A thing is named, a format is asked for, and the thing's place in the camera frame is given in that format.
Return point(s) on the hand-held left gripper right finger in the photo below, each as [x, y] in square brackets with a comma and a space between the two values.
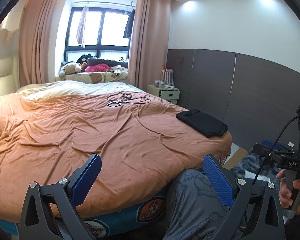
[220, 182]

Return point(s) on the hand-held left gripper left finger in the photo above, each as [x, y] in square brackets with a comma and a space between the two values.
[87, 177]

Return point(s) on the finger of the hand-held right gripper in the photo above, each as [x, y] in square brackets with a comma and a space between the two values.
[263, 150]
[273, 145]

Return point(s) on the black pants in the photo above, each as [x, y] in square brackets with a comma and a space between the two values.
[202, 122]

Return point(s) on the person's right hand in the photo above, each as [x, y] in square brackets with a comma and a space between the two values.
[285, 192]

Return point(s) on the grey shaggy rug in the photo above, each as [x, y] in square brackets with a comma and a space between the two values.
[250, 165]

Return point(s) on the person's grey pyjama legs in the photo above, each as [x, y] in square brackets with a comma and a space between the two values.
[190, 205]

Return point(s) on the orange blanket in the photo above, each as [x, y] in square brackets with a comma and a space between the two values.
[90, 130]

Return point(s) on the blue cartoon bed sheet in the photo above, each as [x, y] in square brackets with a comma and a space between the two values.
[130, 215]

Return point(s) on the cream white bed sheet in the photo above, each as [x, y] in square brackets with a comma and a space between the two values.
[77, 88]

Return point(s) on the small black device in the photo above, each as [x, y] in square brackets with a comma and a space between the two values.
[127, 95]

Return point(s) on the pale green nightstand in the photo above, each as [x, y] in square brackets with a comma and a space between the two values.
[168, 95]

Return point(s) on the pink cloth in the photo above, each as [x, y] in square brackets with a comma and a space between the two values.
[97, 68]

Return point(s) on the beige plush toy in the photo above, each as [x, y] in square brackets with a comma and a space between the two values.
[70, 68]

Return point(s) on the black plush toy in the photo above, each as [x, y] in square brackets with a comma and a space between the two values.
[83, 58]

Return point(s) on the cream bed headboard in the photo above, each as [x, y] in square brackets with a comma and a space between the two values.
[2, 77]

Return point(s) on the pink curtain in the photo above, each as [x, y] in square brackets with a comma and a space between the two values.
[150, 37]
[37, 35]

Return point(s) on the hanging patterned garment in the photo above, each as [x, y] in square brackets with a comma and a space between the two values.
[81, 26]

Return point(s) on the black framed window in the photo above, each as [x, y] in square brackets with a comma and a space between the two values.
[112, 27]

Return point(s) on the hanging black garment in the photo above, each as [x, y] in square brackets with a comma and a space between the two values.
[129, 25]

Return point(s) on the hanging white cloth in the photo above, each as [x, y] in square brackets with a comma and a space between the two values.
[11, 27]

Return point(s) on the metal clothes rod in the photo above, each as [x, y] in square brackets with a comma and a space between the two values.
[105, 3]

